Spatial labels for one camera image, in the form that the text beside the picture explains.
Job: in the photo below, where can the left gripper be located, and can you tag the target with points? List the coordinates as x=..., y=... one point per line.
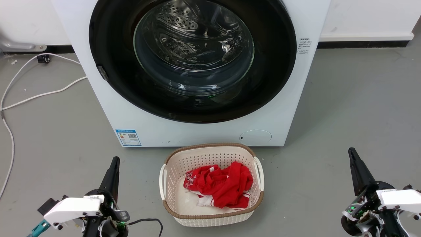
x=113, y=223

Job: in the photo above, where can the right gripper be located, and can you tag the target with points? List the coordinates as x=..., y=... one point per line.
x=365, y=214

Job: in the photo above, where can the black round glass washer door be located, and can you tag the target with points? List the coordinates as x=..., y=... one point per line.
x=269, y=82

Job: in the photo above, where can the white front-load washing machine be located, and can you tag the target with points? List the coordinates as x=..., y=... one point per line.
x=184, y=131

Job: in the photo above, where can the blue energy label sticker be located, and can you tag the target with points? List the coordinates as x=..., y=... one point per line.
x=128, y=137

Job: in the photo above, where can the cream plastic laundry basket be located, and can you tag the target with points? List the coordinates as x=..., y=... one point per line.
x=176, y=164

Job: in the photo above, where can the teal connector piece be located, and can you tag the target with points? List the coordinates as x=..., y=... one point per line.
x=37, y=229

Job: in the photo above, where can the round white filter cover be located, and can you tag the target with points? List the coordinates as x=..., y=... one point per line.
x=256, y=137

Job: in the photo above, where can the red and white garment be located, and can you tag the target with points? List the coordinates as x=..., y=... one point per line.
x=227, y=187

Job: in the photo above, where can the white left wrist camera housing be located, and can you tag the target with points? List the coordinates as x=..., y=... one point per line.
x=74, y=209

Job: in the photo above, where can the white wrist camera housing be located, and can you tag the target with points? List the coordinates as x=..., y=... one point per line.
x=74, y=209
x=401, y=199

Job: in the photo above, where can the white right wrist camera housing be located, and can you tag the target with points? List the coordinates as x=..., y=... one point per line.
x=401, y=199

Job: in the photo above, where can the grey metal floor bracket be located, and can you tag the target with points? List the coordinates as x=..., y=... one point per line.
x=19, y=45

